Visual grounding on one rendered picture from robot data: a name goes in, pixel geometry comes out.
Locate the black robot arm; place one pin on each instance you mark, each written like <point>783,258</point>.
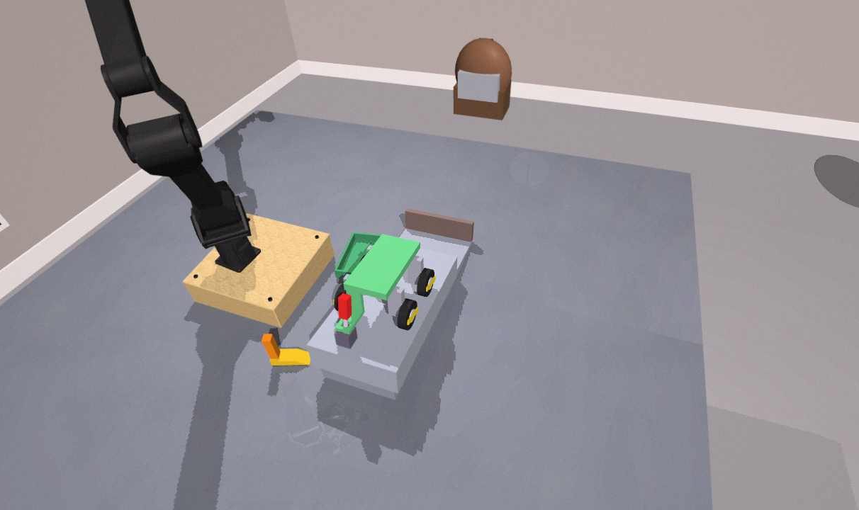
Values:
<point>167,146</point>

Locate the red-headed metal pin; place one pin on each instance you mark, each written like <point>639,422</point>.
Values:
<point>345,308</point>

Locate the green wheeled trolley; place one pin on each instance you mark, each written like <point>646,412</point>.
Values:
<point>377,275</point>

